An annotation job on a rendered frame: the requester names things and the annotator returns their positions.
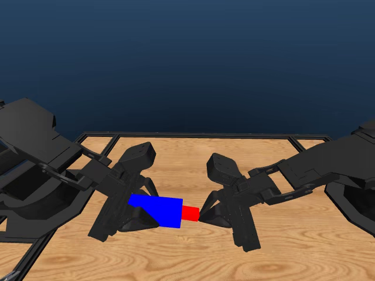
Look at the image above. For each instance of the red peg bar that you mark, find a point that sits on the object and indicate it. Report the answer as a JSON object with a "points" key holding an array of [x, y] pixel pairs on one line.
{"points": [[190, 213]]}

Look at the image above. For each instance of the blue hollow socket block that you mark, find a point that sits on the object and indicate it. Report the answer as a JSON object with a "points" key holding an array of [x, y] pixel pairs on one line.
{"points": [[164, 210]]}

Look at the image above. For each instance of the black table frame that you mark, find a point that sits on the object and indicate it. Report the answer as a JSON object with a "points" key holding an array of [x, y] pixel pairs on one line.
{"points": [[205, 135]]}

